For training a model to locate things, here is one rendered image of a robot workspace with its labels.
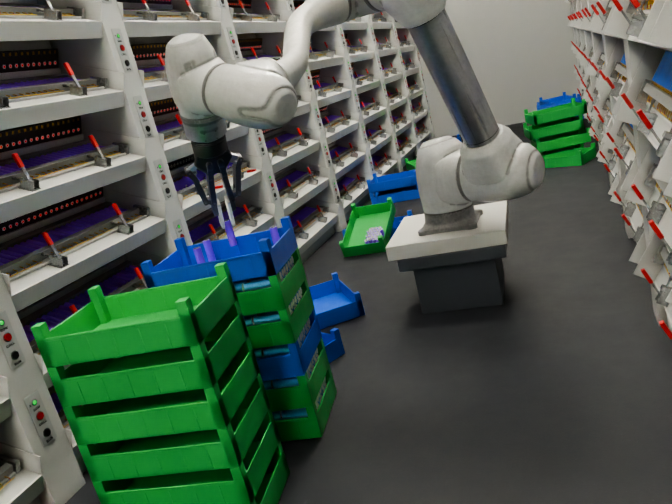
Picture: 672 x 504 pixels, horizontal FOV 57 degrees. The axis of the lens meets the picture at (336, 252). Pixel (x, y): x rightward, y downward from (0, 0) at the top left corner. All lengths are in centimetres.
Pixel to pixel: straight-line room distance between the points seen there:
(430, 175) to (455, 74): 37
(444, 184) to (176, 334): 105
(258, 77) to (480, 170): 80
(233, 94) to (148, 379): 53
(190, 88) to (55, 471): 90
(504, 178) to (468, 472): 83
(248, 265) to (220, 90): 37
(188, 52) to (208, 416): 67
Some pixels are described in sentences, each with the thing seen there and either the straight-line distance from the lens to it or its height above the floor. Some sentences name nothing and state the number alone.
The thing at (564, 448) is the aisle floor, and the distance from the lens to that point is 131.
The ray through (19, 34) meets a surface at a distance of 174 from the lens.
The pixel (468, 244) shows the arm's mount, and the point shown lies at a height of 22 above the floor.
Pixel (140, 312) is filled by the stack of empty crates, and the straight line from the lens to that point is 133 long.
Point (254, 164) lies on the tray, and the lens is 256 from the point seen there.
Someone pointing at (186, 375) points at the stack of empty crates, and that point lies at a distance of 110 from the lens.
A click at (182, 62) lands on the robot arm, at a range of 127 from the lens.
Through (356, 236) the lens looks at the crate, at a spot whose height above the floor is 5.
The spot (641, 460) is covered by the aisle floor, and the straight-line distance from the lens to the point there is 128.
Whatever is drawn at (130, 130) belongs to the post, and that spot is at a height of 76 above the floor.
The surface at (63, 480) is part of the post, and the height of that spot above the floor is 5.
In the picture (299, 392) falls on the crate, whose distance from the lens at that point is 143.
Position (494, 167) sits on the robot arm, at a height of 43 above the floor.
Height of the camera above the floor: 76
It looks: 15 degrees down
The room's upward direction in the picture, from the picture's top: 14 degrees counter-clockwise
